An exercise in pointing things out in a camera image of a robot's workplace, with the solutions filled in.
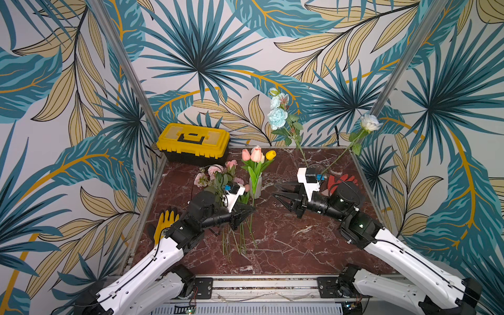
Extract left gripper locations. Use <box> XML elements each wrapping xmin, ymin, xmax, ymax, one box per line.
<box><xmin>201</xmin><ymin>201</ymin><xmax>256</xmax><ymax>231</ymax></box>

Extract pink carnation flower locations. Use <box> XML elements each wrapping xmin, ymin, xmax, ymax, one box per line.
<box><xmin>234</xmin><ymin>177</ymin><xmax>245</xmax><ymax>186</ymax></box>

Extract pink peony spray stem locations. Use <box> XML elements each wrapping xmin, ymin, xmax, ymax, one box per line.
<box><xmin>205</xmin><ymin>164</ymin><xmax>237</xmax><ymax>260</ymax></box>

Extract magenta rose stem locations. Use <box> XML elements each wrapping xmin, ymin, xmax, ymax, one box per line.
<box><xmin>225</xmin><ymin>160</ymin><xmax>238</xmax><ymax>171</ymax></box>

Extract light pink peony bunch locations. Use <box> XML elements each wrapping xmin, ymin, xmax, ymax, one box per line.
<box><xmin>194</xmin><ymin>172</ymin><xmax>209</xmax><ymax>188</ymax></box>

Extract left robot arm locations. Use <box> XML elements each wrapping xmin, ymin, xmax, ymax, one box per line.
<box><xmin>74</xmin><ymin>191</ymin><xmax>255</xmax><ymax>314</ymax></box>

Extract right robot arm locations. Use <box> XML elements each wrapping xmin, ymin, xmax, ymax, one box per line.
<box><xmin>274</xmin><ymin>182</ymin><xmax>482</xmax><ymax>314</ymax></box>

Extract white ribbed vase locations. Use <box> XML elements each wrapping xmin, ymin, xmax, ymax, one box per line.
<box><xmin>249</xmin><ymin>175</ymin><xmax>263</xmax><ymax>200</ymax></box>

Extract red glove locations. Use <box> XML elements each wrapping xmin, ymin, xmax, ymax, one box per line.
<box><xmin>321</xmin><ymin>174</ymin><xmax>358</xmax><ymax>196</ymax></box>

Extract tulip bouquet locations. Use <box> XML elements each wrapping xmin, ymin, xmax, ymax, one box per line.
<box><xmin>241</xmin><ymin>146</ymin><xmax>277</xmax><ymax>187</ymax></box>

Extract tall pink white flower spray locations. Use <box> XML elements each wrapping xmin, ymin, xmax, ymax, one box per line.
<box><xmin>268</xmin><ymin>88</ymin><xmax>309</xmax><ymax>167</ymax></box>

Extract yellow work glove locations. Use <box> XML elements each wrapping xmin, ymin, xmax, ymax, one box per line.
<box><xmin>153</xmin><ymin>207</ymin><xmax>180</xmax><ymax>246</ymax></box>

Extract yellow black toolbox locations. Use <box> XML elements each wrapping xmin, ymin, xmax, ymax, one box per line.
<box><xmin>156</xmin><ymin>123</ymin><xmax>230</xmax><ymax>167</ymax></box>

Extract white rose stem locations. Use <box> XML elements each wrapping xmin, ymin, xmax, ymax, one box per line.
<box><xmin>322</xmin><ymin>114</ymin><xmax>383</xmax><ymax>175</ymax></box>

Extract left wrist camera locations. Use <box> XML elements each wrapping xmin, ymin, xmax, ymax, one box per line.
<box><xmin>222</xmin><ymin>183</ymin><xmax>245</xmax><ymax>213</ymax></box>

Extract aluminium front rail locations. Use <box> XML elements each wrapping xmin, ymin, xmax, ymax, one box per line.
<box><xmin>98</xmin><ymin>274</ymin><xmax>418</xmax><ymax>304</ymax></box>

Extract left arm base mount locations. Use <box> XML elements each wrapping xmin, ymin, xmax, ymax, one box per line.
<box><xmin>176</xmin><ymin>278</ymin><xmax>214</xmax><ymax>300</ymax></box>

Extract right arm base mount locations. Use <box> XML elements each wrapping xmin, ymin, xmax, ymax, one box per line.
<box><xmin>316</xmin><ymin>276</ymin><xmax>358</xmax><ymax>299</ymax></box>

